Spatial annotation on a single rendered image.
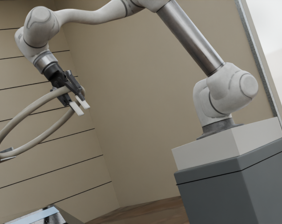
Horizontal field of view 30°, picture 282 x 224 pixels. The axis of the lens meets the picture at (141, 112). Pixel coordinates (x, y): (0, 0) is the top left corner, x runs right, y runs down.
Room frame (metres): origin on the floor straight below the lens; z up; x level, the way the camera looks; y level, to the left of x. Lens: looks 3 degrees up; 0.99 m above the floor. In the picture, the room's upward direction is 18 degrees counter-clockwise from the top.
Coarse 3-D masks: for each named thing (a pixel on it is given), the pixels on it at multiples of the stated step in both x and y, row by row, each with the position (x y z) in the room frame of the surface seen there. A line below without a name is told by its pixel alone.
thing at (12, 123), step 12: (48, 96) 2.04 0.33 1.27; (84, 96) 2.33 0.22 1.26; (24, 108) 2.02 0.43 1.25; (36, 108) 2.02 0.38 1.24; (12, 120) 2.01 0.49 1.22; (60, 120) 2.46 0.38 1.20; (0, 132) 2.03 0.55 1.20; (48, 132) 2.46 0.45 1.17; (24, 144) 2.42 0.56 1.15; (36, 144) 2.45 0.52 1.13; (0, 156) 2.24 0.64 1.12; (12, 156) 2.35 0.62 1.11
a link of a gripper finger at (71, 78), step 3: (66, 72) 2.08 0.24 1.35; (66, 75) 2.09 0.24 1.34; (69, 75) 2.09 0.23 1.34; (72, 75) 2.10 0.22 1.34; (69, 78) 2.09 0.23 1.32; (72, 78) 2.09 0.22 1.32; (72, 81) 2.08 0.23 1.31; (75, 81) 2.09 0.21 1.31; (75, 84) 2.08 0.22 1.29; (78, 84) 2.09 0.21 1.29; (75, 87) 2.08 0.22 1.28; (78, 87) 2.08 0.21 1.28; (81, 87) 2.10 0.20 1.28; (78, 90) 2.08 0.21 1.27
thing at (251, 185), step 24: (192, 168) 2.44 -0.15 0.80; (216, 168) 2.34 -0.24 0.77; (240, 168) 2.25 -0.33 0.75; (264, 168) 2.36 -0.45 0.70; (192, 192) 2.47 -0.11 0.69; (216, 192) 2.37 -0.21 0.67; (240, 192) 2.28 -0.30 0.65; (264, 192) 2.32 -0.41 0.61; (192, 216) 2.51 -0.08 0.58; (216, 216) 2.40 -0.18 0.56; (240, 216) 2.31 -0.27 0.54; (264, 216) 2.28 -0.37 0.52
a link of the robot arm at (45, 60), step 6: (42, 54) 2.10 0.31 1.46; (48, 54) 2.11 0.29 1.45; (36, 60) 2.10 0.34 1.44; (42, 60) 2.10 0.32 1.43; (48, 60) 2.10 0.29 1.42; (54, 60) 2.11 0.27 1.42; (36, 66) 2.12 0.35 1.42; (42, 66) 2.10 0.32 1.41; (48, 66) 2.10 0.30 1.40; (42, 72) 2.12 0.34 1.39
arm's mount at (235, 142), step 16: (240, 128) 2.33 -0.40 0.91; (256, 128) 2.41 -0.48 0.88; (272, 128) 2.50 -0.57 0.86; (192, 144) 2.46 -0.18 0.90; (208, 144) 2.39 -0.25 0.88; (224, 144) 2.33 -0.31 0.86; (240, 144) 2.30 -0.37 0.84; (256, 144) 2.38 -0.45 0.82; (176, 160) 2.55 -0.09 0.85; (192, 160) 2.48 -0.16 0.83; (208, 160) 2.41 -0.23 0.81
